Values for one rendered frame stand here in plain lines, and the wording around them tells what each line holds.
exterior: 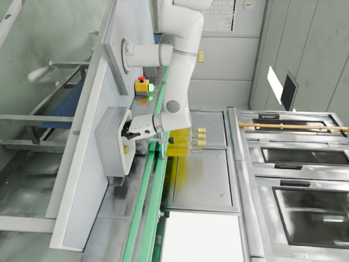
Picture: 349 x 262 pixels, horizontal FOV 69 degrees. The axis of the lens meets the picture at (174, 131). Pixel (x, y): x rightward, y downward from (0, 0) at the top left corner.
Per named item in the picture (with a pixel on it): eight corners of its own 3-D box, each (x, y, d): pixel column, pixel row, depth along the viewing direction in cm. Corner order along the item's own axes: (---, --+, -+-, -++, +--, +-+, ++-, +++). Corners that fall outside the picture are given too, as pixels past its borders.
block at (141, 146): (132, 156, 119) (147, 156, 119) (130, 140, 114) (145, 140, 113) (134, 151, 122) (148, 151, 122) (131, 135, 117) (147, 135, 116)
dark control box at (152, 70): (143, 75, 169) (156, 75, 169) (142, 64, 165) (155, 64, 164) (145, 70, 176) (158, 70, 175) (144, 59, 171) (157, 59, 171)
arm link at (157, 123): (164, 138, 95) (158, 139, 96) (167, 123, 102) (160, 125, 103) (159, 121, 91) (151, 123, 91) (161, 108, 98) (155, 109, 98)
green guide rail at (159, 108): (147, 139, 119) (164, 140, 118) (147, 137, 118) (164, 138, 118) (176, 32, 259) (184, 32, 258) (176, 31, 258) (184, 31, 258)
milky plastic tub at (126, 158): (106, 177, 102) (127, 178, 101) (94, 131, 89) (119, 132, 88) (117, 148, 116) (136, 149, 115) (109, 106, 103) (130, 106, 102)
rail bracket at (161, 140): (147, 159, 120) (174, 160, 119) (144, 130, 110) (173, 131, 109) (148, 155, 123) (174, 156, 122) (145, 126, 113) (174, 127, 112)
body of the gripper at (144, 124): (160, 139, 95) (132, 143, 98) (163, 122, 104) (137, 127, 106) (153, 122, 91) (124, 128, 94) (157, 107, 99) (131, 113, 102)
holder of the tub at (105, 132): (107, 185, 105) (125, 186, 105) (93, 131, 89) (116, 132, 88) (118, 157, 119) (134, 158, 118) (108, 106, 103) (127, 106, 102)
